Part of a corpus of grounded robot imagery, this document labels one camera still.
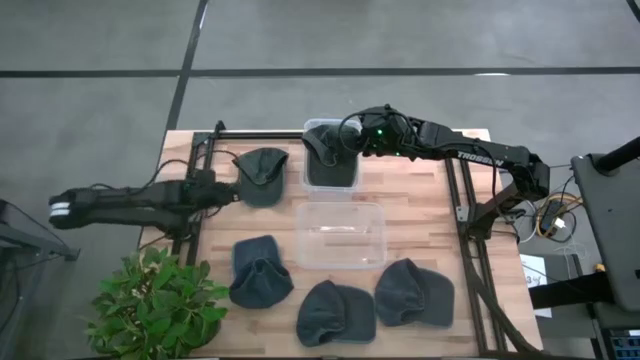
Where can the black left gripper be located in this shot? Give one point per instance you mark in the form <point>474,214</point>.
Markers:
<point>202,190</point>

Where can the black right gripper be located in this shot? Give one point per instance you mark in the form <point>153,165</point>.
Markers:
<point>390,137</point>

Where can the dark grey cap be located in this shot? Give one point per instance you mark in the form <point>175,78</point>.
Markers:
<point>260,280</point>
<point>335,315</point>
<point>415,295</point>
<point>327,170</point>
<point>262,175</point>

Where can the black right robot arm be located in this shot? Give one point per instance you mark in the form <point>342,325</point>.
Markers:
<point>480,155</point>

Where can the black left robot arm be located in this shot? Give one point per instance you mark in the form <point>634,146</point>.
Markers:
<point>125,200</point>

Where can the small clear plastic bin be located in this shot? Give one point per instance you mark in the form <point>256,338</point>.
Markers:
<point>306,192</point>

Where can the large clear plastic bin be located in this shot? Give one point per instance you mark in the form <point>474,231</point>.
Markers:
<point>340,235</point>

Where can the green leafy potted plant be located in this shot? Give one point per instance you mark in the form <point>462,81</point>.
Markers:
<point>155,305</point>

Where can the white paper sheet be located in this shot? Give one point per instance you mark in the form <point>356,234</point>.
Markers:
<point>535,270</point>

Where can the black round pole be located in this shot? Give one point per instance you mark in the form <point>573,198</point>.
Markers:
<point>620,155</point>

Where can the grey flat stand panel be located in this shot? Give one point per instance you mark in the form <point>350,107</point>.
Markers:
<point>610,225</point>

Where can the dark keypad device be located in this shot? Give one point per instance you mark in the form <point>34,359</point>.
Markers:
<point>625,345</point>

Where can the black aluminium frame rail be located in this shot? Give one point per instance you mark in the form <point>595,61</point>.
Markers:
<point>470,280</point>
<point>265,135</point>
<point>195,150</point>

